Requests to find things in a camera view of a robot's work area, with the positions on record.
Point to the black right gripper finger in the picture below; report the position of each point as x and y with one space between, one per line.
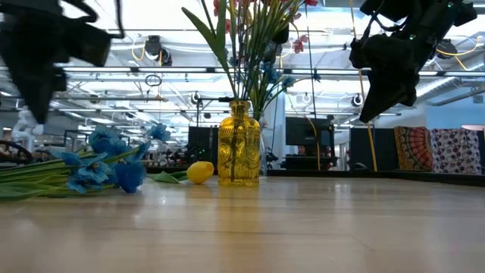
375 98
403 91

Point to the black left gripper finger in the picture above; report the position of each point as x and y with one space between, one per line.
38 98

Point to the small blue flower spray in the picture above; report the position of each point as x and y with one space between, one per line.
271 74

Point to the black artificial tulip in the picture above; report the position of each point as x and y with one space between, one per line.
282 35

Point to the yellow tulip with long leaves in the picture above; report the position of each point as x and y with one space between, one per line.
213 41

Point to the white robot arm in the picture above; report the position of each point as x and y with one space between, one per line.
26 130

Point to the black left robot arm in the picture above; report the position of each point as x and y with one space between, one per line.
26 5

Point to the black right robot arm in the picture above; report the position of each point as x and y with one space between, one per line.
435 19

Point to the clear glass vase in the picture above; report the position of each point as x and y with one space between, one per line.
262 151

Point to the yellow embossed glass vase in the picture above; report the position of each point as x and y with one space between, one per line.
238 151

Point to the black partition panel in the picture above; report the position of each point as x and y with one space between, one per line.
382 148

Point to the grey overhead pipe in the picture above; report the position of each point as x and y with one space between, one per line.
94 98

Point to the orange mandala patterned cloth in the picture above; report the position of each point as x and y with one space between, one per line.
413 148

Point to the black monitor screen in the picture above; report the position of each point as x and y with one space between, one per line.
201 142
299 130

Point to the person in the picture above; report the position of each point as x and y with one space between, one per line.
301 150

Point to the white building column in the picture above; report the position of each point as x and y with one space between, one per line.
279 132

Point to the large blue flower bunch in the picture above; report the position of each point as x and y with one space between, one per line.
129 174

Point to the long overhead rig bar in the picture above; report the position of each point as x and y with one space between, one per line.
170 70

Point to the yellow tulip with short leaf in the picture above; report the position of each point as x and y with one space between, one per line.
200 172

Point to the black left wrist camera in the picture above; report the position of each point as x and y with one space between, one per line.
87 45

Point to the black table edge frame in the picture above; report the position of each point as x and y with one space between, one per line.
417 175

